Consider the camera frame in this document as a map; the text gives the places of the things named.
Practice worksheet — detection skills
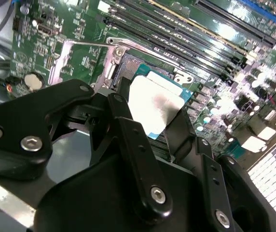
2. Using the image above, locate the metal socket cover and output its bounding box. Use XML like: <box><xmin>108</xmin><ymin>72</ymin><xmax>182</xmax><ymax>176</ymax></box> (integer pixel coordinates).
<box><xmin>48</xmin><ymin>38</ymin><xmax>125</xmax><ymax>87</ymax></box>

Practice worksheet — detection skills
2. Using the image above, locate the silver topped CPU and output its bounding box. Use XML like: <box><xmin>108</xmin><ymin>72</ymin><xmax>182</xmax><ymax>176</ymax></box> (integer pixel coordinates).
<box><xmin>128</xmin><ymin>63</ymin><xmax>194</xmax><ymax>141</ymax></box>

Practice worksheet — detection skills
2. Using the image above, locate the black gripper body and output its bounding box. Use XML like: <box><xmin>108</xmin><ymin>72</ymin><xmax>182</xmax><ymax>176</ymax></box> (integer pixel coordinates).
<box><xmin>33</xmin><ymin>154</ymin><xmax>216</xmax><ymax>232</ymax></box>

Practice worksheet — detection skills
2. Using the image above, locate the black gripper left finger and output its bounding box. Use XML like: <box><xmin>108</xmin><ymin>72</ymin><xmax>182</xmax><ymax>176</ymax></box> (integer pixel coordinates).
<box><xmin>0</xmin><ymin>76</ymin><xmax>175</xmax><ymax>219</ymax></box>

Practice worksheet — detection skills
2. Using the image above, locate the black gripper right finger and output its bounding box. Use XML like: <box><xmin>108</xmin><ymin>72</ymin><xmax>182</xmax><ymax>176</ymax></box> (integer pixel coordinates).
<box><xmin>166</xmin><ymin>106</ymin><xmax>276</xmax><ymax>232</ymax></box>

